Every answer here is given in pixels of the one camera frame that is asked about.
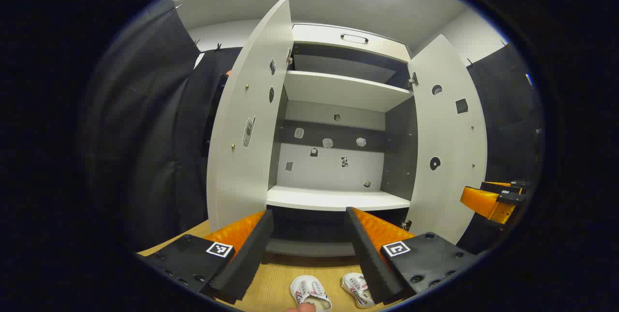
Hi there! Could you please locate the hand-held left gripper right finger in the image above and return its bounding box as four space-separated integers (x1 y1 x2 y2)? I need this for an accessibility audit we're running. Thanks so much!
344 207 478 306

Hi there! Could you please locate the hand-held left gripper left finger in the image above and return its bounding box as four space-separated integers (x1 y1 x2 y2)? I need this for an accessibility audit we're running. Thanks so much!
137 209 275 305

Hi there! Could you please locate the white canvas shoe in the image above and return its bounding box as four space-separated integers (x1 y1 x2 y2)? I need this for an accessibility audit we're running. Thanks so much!
290 275 333 312
341 272 376 309

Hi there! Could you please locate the white cabinet door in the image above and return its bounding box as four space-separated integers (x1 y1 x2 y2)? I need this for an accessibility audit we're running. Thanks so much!
206 0 294 233
405 34 488 245

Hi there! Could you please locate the black backdrop cloth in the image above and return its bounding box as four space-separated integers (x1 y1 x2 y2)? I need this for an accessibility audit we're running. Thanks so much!
80 5 545 254

